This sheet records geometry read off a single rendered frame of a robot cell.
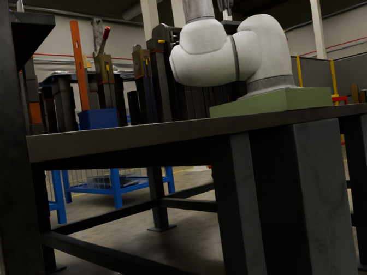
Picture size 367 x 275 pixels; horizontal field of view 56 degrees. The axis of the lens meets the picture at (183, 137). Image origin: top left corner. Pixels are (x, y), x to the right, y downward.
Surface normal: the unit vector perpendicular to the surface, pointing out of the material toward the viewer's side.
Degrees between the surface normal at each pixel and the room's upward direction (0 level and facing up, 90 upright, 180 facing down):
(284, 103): 90
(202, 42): 93
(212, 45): 91
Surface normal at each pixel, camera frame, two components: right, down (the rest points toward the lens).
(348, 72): -0.73, 0.11
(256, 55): -0.15, 0.09
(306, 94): 0.68, -0.08
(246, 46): -0.15, -0.13
